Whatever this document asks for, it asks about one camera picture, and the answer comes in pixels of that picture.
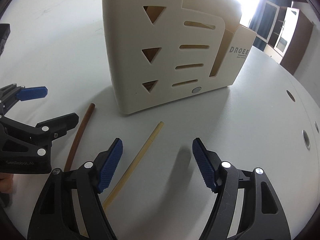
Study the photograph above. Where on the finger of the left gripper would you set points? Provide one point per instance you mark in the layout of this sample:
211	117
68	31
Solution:
26	94
59	126

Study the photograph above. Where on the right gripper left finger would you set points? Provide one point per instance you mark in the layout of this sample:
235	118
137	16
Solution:
54	216

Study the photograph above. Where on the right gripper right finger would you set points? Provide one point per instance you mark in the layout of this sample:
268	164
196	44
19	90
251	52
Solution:
262	215

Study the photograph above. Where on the person's left hand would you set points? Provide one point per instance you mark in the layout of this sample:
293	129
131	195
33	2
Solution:
6	183

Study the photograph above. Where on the dark brown chopstick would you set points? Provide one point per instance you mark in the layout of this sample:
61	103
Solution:
78	137

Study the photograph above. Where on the light bamboo chopstick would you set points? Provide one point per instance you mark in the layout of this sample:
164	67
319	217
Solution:
127	174

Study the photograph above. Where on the cream utensil holder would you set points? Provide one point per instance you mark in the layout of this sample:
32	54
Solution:
165	50

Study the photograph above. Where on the wooden glass-door cabinet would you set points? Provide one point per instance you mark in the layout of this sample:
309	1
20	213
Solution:
288	36

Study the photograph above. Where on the dark blue curtain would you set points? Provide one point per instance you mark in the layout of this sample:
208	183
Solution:
254	25

